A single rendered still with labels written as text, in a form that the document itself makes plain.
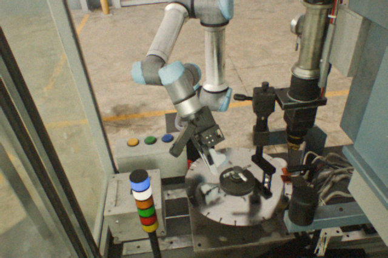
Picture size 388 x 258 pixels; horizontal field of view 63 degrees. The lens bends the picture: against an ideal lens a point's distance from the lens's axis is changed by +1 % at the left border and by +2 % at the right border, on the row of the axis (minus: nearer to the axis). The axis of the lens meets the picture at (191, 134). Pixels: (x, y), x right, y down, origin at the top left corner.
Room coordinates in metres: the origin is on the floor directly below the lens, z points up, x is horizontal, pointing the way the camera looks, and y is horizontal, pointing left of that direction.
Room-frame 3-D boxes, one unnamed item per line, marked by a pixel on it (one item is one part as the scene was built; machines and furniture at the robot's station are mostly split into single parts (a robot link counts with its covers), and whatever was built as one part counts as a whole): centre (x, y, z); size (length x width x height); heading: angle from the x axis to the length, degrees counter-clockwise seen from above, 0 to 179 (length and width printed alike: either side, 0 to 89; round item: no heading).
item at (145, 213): (0.53, 0.13, 1.05); 0.05 x 0.04 x 0.03; 3
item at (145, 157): (0.97, 0.17, 0.82); 0.28 x 0.11 x 0.15; 93
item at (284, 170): (0.69, -0.33, 0.95); 0.10 x 0.03 x 0.07; 93
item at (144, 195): (0.53, 0.13, 1.11); 0.05 x 0.04 x 0.03; 3
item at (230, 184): (0.68, -0.13, 0.96); 0.11 x 0.11 x 0.03
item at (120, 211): (0.72, 0.21, 0.82); 0.18 x 0.18 x 0.15; 3
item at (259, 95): (0.71, -0.20, 1.17); 0.06 x 0.05 x 0.20; 84
